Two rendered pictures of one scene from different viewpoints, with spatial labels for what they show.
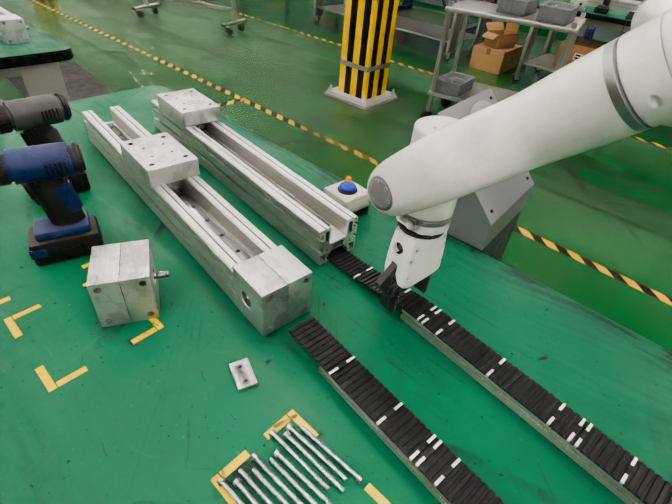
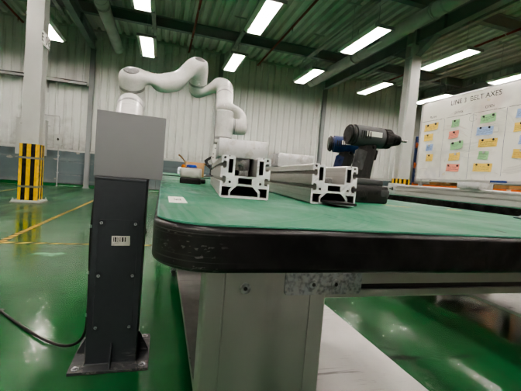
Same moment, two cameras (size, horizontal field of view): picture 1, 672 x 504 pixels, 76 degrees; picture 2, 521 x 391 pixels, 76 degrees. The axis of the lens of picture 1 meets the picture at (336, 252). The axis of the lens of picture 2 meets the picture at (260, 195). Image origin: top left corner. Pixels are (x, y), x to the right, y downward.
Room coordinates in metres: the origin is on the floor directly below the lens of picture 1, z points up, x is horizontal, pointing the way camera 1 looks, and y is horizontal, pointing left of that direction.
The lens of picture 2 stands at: (1.81, 0.96, 0.82)
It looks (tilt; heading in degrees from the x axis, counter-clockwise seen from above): 3 degrees down; 214
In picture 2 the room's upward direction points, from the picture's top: 5 degrees clockwise
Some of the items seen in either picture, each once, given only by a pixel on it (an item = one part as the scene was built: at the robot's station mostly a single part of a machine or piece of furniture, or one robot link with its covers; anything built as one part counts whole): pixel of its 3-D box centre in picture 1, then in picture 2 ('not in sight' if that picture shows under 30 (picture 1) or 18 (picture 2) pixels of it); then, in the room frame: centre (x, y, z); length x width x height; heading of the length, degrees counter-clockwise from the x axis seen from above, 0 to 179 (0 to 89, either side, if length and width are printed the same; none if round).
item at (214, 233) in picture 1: (164, 182); (287, 181); (0.85, 0.41, 0.82); 0.80 x 0.10 x 0.09; 44
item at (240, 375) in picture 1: (243, 374); not in sight; (0.39, 0.12, 0.78); 0.05 x 0.03 x 0.01; 31
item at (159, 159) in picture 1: (160, 163); (288, 165); (0.85, 0.41, 0.87); 0.16 x 0.11 x 0.07; 44
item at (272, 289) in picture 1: (278, 286); not in sight; (0.54, 0.09, 0.83); 0.12 x 0.09 x 0.10; 134
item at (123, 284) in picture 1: (133, 281); not in sight; (0.52, 0.34, 0.83); 0.11 x 0.10 x 0.10; 113
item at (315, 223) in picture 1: (236, 162); (229, 175); (0.98, 0.28, 0.82); 0.80 x 0.10 x 0.09; 44
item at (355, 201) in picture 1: (343, 201); (193, 175); (0.87, -0.01, 0.81); 0.10 x 0.08 x 0.06; 134
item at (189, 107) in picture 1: (189, 111); (239, 157); (1.16, 0.45, 0.87); 0.16 x 0.11 x 0.07; 44
